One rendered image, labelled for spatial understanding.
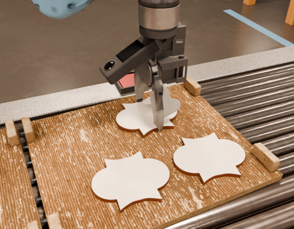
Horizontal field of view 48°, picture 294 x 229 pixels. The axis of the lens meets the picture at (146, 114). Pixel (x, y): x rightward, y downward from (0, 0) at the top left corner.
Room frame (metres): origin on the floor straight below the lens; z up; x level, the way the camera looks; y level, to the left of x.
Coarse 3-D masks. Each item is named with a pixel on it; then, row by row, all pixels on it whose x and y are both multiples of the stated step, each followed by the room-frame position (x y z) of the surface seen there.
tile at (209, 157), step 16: (192, 144) 0.48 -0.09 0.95; (208, 144) 0.48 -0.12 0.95; (224, 144) 0.48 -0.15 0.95; (176, 160) 0.44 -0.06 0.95; (192, 160) 0.44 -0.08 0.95; (208, 160) 0.44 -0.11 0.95; (224, 160) 0.44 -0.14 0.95; (240, 160) 0.44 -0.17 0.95; (208, 176) 0.40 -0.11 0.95; (224, 176) 0.41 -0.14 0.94; (240, 176) 0.40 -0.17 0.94
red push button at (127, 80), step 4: (124, 76) 0.77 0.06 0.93; (128, 76) 0.77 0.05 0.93; (132, 76) 0.77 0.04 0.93; (120, 80) 0.75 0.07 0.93; (124, 80) 0.75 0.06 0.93; (128, 80) 0.75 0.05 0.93; (132, 80) 0.75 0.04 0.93; (120, 84) 0.73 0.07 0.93; (124, 84) 0.73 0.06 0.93; (128, 84) 0.73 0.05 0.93; (132, 84) 0.73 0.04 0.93
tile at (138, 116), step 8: (128, 104) 0.62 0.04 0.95; (136, 104) 0.62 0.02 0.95; (144, 104) 0.62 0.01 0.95; (120, 112) 0.58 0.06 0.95; (128, 112) 0.58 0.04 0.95; (136, 112) 0.58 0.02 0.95; (144, 112) 0.58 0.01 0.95; (176, 112) 0.59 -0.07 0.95; (120, 120) 0.56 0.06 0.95; (128, 120) 0.56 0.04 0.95; (136, 120) 0.56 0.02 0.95; (144, 120) 0.56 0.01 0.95; (152, 120) 0.56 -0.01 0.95; (168, 120) 0.56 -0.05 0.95; (120, 128) 0.54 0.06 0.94; (128, 128) 0.53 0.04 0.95; (136, 128) 0.53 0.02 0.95; (144, 128) 0.53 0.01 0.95; (152, 128) 0.53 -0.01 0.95; (168, 128) 0.54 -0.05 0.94; (144, 136) 0.51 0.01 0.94
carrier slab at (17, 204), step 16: (16, 128) 0.54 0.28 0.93; (0, 144) 0.49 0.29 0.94; (0, 160) 0.45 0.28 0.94; (16, 160) 0.45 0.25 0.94; (0, 176) 0.41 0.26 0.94; (16, 176) 0.41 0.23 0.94; (0, 192) 0.37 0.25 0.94; (16, 192) 0.37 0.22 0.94; (32, 192) 0.37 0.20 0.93; (0, 208) 0.34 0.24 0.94; (16, 208) 0.34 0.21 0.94; (32, 208) 0.34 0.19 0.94; (0, 224) 0.31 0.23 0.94; (16, 224) 0.31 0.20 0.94
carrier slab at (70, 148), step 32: (192, 96) 0.66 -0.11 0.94; (64, 128) 0.54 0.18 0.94; (96, 128) 0.54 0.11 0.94; (192, 128) 0.54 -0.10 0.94; (224, 128) 0.54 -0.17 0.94; (32, 160) 0.45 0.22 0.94; (64, 160) 0.45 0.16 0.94; (96, 160) 0.45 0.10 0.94; (160, 160) 0.45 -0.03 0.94; (256, 160) 0.45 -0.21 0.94; (64, 192) 0.37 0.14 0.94; (160, 192) 0.37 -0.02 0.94; (192, 192) 0.37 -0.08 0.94; (224, 192) 0.37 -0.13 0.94; (64, 224) 0.31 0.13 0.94; (96, 224) 0.31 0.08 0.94; (128, 224) 0.31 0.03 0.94; (160, 224) 0.31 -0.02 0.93
